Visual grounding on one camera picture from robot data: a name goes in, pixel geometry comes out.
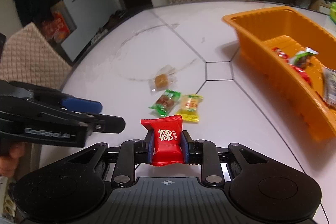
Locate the red double-happiness candy pack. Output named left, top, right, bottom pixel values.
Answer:
left=141, top=115, right=184, bottom=166

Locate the yellow candy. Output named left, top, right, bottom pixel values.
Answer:
left=177, top=94, right=203, bottom=123

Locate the green candy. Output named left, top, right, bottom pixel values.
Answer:
left=150, top=89, right=181, bottom=117

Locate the clear brown candy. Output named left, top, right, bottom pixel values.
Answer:
left=149, top=65, right=177, bottom=94

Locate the small red snack bar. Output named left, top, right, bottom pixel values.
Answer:
left=272, top=47, right=289, bottom=62

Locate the red snack packet with pictures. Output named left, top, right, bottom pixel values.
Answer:
left=290, top=65, right=312, bottom=86

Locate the grey clear nut packet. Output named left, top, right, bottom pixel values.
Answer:
left=322, top=67, right=336, bottom=109

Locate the silver foil snack packet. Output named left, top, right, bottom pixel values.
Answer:
left=288, top=47, right=319, bottom=69

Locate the person's left hand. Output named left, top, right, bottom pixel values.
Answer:
left=0, top=142, right=25, bottom=177

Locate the beige quilted chair left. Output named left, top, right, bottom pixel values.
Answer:
left=1, top=23, right=71, bottom=89

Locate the red box on floor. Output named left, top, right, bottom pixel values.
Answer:
left=41, top=11, right=71, bottom=44

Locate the round white dining table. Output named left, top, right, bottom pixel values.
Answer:
left=39, top=0, right=336, bottom=224

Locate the grey white cabinet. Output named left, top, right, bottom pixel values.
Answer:
left=62, top=0, right=120, bottom=61

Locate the orange plastic tray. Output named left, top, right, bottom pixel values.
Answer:
left=222, top=6, right=335, bottom=141

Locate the green tissue box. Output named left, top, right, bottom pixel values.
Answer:
left=329, top=2, right=336, bottom=24

